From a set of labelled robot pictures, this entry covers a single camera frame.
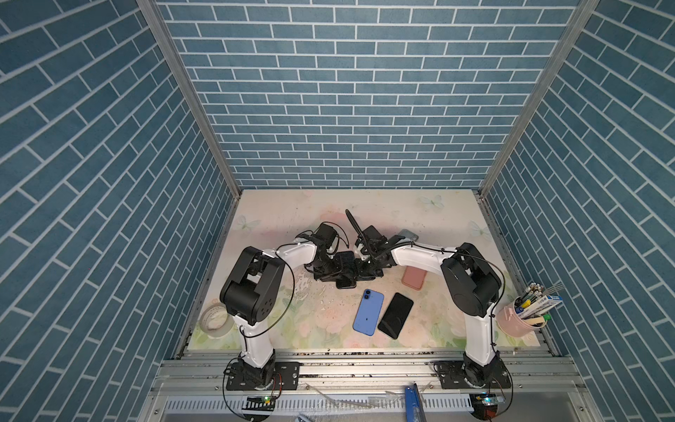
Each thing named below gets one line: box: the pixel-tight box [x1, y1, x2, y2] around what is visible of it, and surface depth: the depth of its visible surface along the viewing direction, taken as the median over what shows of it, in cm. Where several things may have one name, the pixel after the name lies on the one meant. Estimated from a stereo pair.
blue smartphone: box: [352, 288, 385, 337], surface depth 88 cm
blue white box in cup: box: [515, 295, 563, 319], surface depth 74 cm
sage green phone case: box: [398, 228, 420, 242], surface depth 110 cm
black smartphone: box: [377, 292, 414, 340], surface depth 88 cm
